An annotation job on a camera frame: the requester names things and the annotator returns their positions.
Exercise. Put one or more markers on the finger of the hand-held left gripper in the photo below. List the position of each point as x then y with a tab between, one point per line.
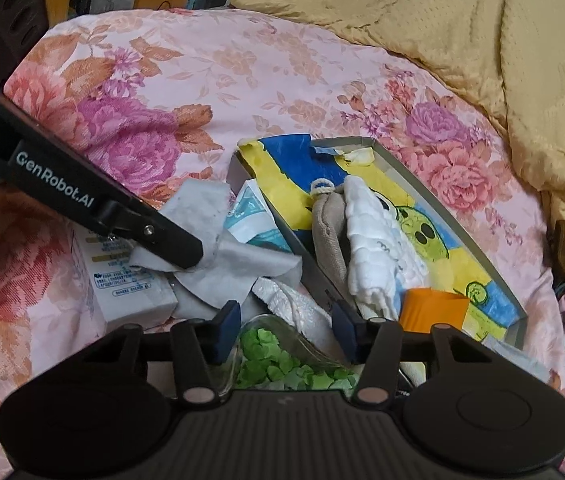
162	240

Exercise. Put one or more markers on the yellow quilt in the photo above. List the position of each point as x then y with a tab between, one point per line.
462	35

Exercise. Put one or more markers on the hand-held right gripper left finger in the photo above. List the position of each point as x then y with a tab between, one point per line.
225	332

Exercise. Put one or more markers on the grey metal tray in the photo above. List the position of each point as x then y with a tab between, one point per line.
236	176

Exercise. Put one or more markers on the glass jar of green paper stars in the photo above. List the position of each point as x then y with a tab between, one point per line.
272	360

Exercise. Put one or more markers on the teal white packet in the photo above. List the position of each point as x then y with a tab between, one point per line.
250	220

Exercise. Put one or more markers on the beige sock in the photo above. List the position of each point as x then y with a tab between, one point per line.
327	240

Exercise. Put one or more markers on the white muslin cloth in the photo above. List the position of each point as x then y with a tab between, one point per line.
377	240

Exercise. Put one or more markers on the white milk carton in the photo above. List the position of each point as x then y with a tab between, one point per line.
127	295

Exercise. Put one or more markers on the yellow blue cartoon towel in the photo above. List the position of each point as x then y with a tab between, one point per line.
292	185

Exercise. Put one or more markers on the pink floral bedsheet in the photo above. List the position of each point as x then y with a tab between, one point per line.
212	75

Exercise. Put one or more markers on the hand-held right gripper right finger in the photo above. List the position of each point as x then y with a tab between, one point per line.
345	332

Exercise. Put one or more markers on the grey cloth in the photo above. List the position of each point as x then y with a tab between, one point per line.
202	205

